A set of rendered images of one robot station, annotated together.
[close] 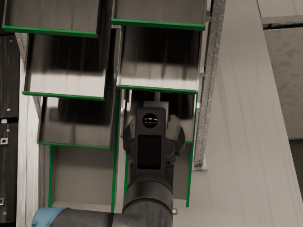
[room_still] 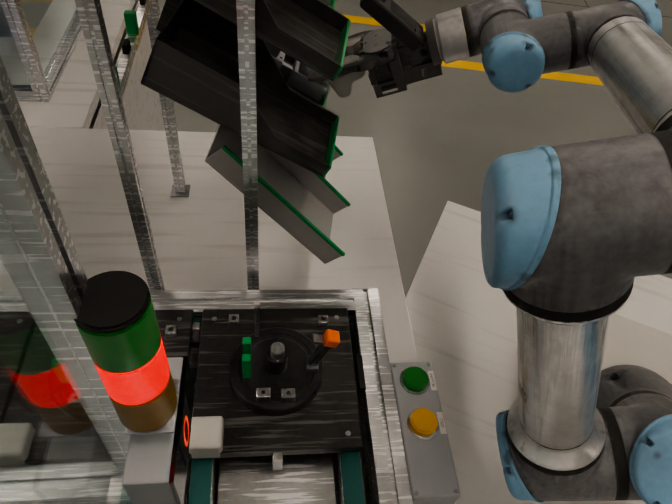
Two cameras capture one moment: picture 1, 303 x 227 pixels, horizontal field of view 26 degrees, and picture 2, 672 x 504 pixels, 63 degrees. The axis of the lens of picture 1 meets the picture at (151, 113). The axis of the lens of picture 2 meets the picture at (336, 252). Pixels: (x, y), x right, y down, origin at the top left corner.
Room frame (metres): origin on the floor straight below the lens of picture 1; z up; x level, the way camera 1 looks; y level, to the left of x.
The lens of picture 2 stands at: (0.62, 0.83, 1.72)
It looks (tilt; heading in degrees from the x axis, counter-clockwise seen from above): 48 degrees down; 264
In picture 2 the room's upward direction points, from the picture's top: 8 degrees clockwise
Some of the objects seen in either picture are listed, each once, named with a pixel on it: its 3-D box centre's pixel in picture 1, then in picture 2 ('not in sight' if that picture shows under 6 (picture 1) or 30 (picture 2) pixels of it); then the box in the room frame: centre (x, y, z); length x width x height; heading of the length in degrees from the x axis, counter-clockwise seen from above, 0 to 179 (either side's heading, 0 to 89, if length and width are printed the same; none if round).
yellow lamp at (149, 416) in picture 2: not in sight; (143, 391); (0.74, 0.61, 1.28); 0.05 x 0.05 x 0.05
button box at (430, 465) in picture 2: not in sight; (418, 431); (0.42, 0.48, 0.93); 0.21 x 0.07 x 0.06; 95
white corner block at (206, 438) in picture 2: not in sight; (206, 437); (0.73, 0.52, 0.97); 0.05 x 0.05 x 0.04; 5
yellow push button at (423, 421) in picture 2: not in sight; (423, 423); (0.42, 0.48, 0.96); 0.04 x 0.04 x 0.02
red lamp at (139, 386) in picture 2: not in sight; (132, 361); (0.74, 0.61, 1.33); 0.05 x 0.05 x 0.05
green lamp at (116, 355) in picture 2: not in sight; (119, 324); (0.74, 0.61, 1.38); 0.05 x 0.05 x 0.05
